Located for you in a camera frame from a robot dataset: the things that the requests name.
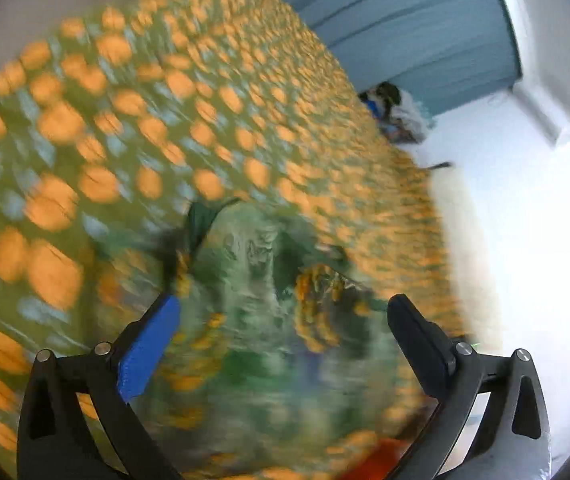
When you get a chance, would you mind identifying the pile of clothes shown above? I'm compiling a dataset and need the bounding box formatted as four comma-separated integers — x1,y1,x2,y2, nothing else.
359,81,434,144

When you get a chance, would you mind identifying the bed with orange floral blanket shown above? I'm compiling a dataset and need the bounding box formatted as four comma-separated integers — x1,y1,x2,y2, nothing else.
0,0,471,480

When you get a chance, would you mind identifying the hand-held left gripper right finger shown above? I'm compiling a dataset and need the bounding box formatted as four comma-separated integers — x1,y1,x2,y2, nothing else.
387,294,552,480

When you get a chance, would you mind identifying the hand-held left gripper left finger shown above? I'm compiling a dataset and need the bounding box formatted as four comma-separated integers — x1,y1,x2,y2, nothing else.
17,294,182,480

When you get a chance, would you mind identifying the person's orange fleece clothing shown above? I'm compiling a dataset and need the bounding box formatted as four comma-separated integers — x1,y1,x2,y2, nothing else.
359,437,412,480

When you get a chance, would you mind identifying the green printed jacket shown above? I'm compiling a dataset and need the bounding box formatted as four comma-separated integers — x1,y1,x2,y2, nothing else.
100,197,433,480

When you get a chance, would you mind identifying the blue curtain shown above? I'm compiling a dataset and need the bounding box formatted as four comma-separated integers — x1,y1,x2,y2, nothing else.
165,0,523,117

